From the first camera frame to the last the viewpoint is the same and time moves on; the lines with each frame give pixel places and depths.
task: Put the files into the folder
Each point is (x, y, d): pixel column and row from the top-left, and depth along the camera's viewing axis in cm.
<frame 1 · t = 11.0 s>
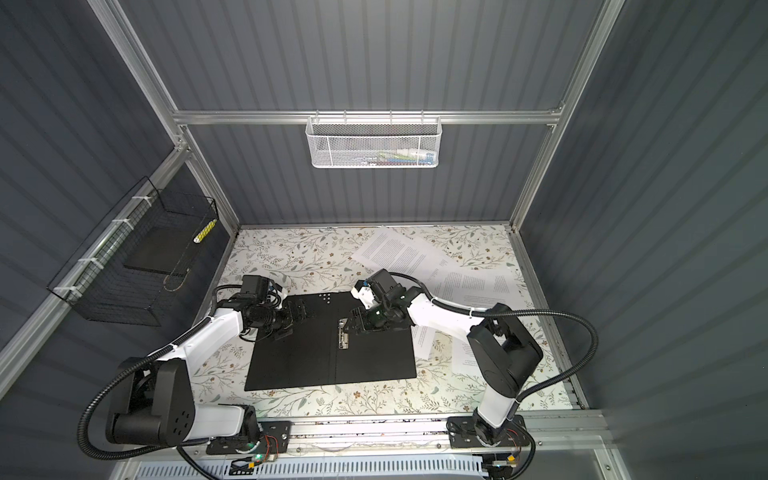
left hand: (303, 322, 87), fingers open
right hand: (352, 332, 83), fingers open
red folder black inside: (324, 352, 92), on the table
printed paper sheet back: (396, 252, 114), on the table

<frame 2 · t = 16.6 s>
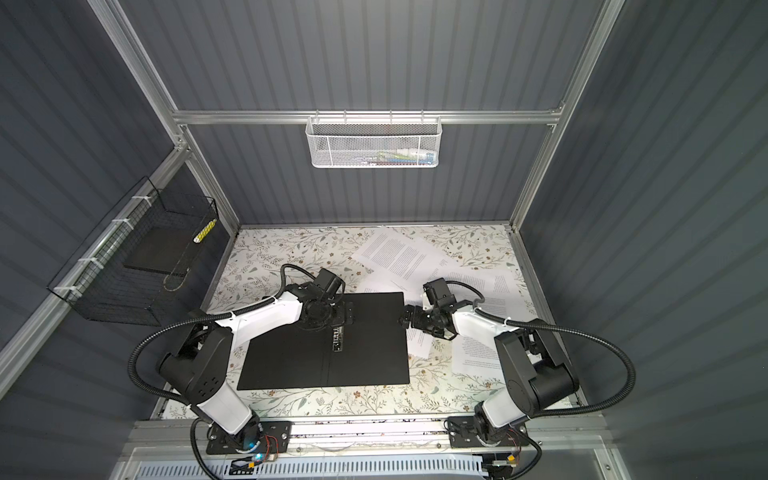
left hand: (344, 321, 91), fingers open
right hand: (413, 324, 91), fingers open
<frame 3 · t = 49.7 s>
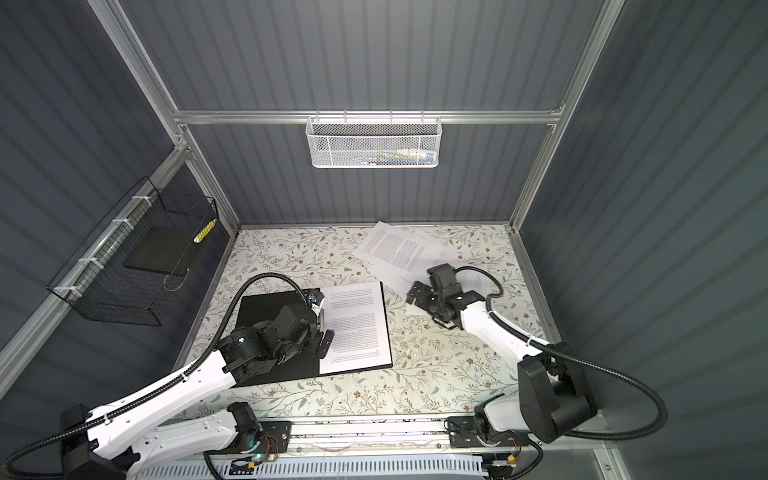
left hand: (317, 326, 76), fingers open
right hand: (420, 301, 88), fingers open
red folder black inside: (255, 307, 104), on the table
printed paper sheet: (356, 313, 98), on the table
the other named things where they were.

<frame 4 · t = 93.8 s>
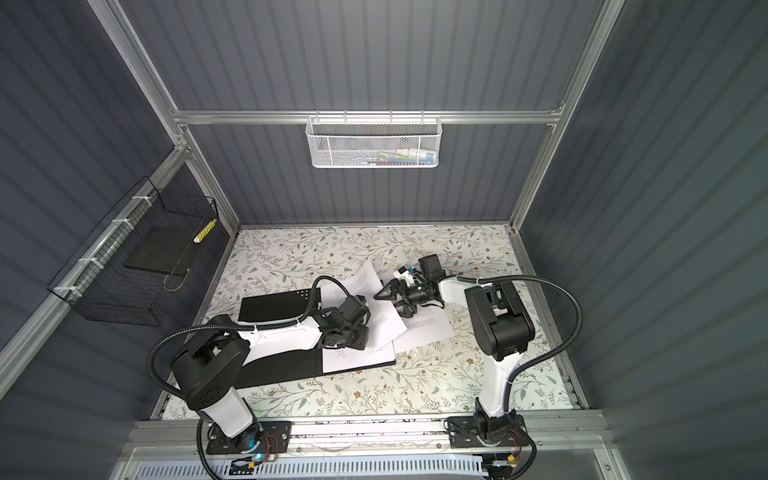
left hand: (366, 339, 90), fingers open
right hand: (385, 307, 89), fingers open
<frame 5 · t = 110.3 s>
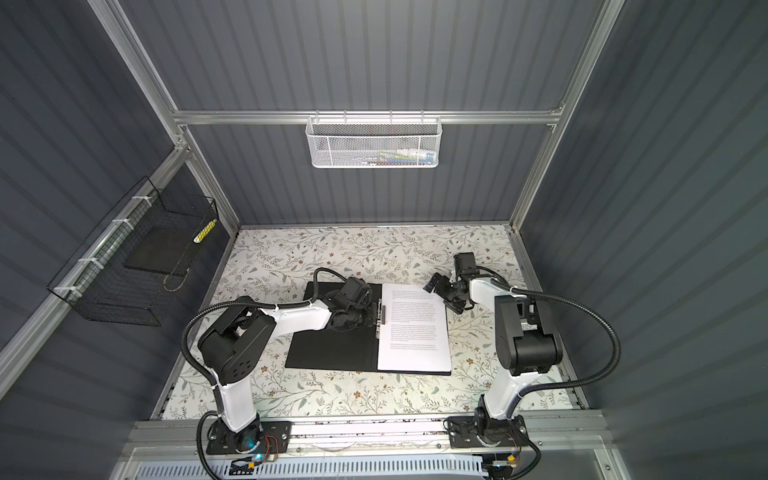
left hand: (380, 319, 94), fingers closed
right hand: (437, 295, 97), fingers open
red folder black inside: (326, 348, 88), point 2 cm above the table
